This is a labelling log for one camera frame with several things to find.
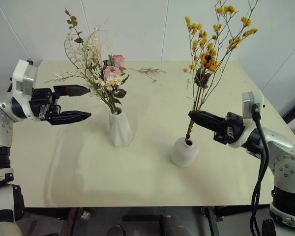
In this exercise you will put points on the faceted tall white vase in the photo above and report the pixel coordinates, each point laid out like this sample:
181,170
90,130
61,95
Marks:
120,130

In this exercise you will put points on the loose dried flower twig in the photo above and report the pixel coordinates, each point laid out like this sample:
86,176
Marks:
150,71

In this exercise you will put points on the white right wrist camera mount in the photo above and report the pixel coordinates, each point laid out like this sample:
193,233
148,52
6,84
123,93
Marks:
258,98

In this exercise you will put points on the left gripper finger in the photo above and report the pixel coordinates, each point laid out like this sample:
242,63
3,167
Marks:
71,117
72,90

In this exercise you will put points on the rusty metal table leg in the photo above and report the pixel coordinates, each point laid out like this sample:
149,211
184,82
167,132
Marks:
72,222

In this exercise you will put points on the pink rose flower bouquet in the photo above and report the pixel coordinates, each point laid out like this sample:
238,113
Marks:
110,71

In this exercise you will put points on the dark rounded shape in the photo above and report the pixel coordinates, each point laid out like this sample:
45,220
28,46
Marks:
115,231

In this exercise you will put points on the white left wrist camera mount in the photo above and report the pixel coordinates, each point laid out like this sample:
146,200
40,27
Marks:
20,73

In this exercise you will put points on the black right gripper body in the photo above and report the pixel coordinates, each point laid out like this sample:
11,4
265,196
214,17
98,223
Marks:
232,129

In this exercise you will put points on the round white vase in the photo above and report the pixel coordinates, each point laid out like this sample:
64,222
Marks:
183,153

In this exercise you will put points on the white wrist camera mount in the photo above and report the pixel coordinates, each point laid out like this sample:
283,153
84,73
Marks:
258,98
20,73

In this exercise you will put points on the small crumpled grey scrap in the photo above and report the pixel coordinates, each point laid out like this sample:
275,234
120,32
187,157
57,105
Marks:
85,215

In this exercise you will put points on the dark metal table leg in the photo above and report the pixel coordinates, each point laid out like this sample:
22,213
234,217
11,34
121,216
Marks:
211,221

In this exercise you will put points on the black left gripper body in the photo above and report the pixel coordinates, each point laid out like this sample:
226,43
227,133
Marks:
40,98

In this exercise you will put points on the yellow sunflower flower bouquet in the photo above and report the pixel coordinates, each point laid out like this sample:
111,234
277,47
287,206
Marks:
207,61

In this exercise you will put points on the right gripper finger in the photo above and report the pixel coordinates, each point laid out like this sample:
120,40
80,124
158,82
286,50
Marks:
209,125
206,116

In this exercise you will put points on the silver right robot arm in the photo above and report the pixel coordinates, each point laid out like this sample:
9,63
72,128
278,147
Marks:
285,147

